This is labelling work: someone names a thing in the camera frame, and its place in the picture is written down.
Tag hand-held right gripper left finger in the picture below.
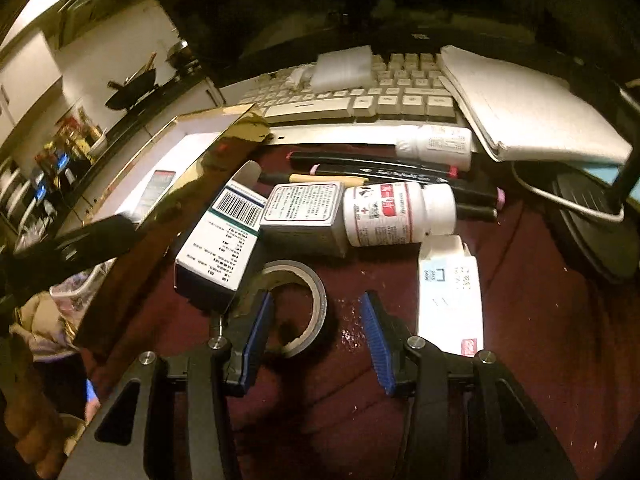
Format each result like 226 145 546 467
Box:
57 290 276 480

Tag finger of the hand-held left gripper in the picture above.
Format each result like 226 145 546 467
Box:
0 214 139 307

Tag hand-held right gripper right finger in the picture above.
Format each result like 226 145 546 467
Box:
357 290 581 480

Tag grey tape roll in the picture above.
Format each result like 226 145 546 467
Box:
235 260 328 358

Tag white box red label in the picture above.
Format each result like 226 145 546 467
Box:
416 234 486 358

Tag blue white medicine box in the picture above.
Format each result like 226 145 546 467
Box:
174 160 268 311

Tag grey white medicine box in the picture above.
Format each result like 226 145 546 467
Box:
259 181 348 256

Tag white pill bottle red label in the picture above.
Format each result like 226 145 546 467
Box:
342 182 458 248

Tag gold rimmed white box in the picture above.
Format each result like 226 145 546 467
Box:
15 102 273 361

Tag beige and black pen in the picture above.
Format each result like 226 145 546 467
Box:
289 174 371 187

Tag black cosmetic stick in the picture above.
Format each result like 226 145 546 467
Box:
257 171 501 221

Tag person's left hand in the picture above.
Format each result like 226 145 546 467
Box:
0 335 68 478

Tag pink fluffy heart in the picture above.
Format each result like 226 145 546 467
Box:
10 290 81 356

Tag black wok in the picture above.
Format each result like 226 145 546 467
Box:
105 52 158 111

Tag black marker red caps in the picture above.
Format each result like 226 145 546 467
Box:
286 151 463 179

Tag black marker pink caps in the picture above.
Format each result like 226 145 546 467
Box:
309 164 505 206

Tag small white bottle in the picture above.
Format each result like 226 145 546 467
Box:
395 125 473 171

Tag steel pot with lid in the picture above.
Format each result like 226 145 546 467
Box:
165 40 201 73

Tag beige computer keyboard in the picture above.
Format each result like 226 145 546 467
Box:
227 50 473 126

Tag white sponge block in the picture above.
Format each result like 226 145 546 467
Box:
310 45 376 93

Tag white notebook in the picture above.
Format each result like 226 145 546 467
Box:
437 45 633 163

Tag teal flat object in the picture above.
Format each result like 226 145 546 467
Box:
585 162 640 191

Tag black computer monitor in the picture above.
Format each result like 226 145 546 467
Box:
135 0 640 91

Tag white cable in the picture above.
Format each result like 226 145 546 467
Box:
510 160 626 223

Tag ring light with stand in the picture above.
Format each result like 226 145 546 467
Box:
542 80 640 283

